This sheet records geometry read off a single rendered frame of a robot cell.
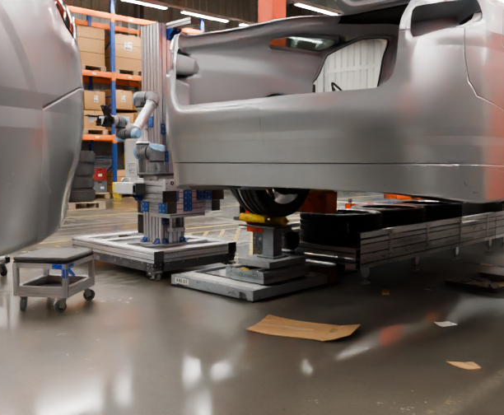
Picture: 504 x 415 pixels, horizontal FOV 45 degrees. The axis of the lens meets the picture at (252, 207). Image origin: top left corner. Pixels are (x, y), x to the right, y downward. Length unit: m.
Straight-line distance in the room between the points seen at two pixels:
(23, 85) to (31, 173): 0.17
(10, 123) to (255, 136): 1.87
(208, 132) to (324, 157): 0.71
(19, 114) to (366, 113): 1.65
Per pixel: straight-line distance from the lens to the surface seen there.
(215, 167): 3.20
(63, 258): 3.84
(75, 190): 11.76
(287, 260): 4.33
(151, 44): 5.24
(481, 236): 6.43
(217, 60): 3.89
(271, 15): 5.03
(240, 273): 4.26
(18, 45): 1.23
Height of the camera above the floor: 0.92
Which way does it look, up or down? 4 degrees down
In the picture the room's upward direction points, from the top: straight up
